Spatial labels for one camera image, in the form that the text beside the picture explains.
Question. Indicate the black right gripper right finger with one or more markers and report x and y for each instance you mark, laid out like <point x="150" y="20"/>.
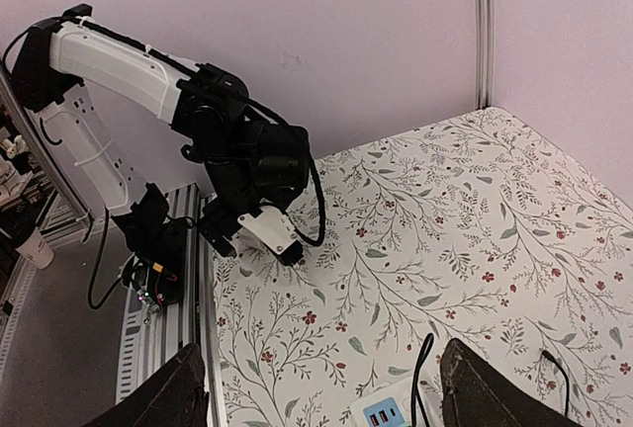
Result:
<point x="474" y="393"/>

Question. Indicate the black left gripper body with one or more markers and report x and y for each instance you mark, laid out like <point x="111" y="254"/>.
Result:
<point x="219" y="222"/>

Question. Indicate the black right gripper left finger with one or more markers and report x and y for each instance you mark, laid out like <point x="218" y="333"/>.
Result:
<point x="175" y="395"/>

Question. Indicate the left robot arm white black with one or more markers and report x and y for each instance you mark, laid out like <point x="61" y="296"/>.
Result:
<point x="258" y="164"/>

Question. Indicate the white colourful power strip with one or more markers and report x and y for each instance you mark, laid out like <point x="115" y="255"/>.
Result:
<point x="390" y="405"/>

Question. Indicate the floral patterned table mat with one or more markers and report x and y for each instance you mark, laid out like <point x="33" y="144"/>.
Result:
<point x="476" y="228"/>

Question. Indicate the white paper cup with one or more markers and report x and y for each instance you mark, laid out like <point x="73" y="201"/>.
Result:
<point x="36" y="250"/>

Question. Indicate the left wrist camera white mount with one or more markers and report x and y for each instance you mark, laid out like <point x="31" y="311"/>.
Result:
<point x="276" y="232"/>

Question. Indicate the right aluminium frame post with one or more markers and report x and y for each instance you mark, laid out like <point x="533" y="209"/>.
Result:
<point x="485" y="52"/>

